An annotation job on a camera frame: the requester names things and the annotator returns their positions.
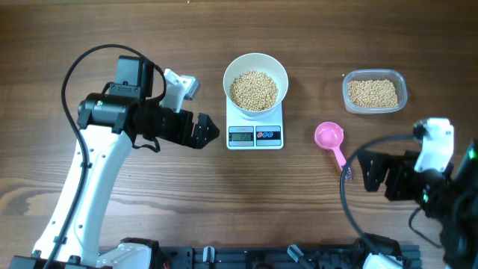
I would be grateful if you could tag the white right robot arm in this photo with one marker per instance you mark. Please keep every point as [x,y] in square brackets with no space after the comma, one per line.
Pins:
[424,178]

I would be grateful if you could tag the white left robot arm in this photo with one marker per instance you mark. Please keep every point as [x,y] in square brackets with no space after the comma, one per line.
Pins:
[109,123]

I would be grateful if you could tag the pink plastic scoop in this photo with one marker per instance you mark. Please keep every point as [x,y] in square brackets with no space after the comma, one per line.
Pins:
[330,136]

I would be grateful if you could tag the cream white bowl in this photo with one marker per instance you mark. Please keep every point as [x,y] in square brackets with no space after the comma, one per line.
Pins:
[255,83]

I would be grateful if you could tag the clear plastic bean container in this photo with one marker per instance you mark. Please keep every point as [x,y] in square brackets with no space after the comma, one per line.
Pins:
[374,91]

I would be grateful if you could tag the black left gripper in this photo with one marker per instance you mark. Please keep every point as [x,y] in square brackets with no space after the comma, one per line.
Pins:
[197,140]

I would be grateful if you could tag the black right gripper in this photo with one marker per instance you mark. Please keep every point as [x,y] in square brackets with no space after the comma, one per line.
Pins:
[402,168]

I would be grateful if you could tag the white digital kitchen scale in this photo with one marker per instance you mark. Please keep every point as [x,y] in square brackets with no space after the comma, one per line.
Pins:
[244,132]

